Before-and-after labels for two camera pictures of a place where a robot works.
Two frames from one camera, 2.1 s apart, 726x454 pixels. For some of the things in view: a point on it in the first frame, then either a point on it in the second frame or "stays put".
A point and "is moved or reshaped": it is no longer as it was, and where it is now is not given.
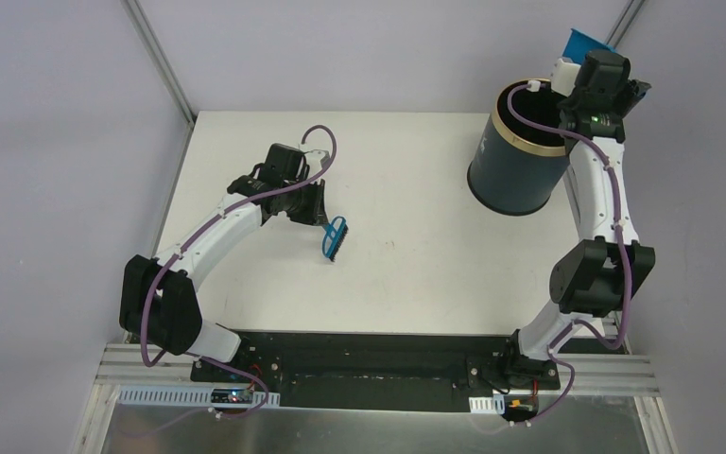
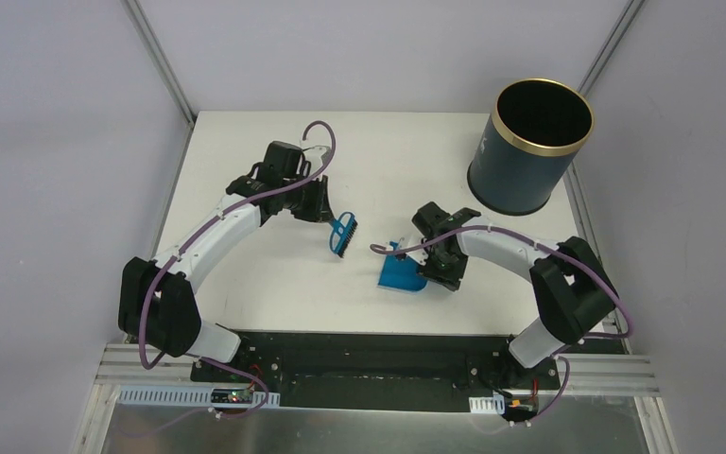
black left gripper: (316, 204) stays put
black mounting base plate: (372, 371) stays put
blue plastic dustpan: (579, 43) → (401, 273)
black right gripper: (630, 93) → (450, 279)
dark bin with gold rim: (516, 169) stays put
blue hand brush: (335, 235) is moved or reshaped
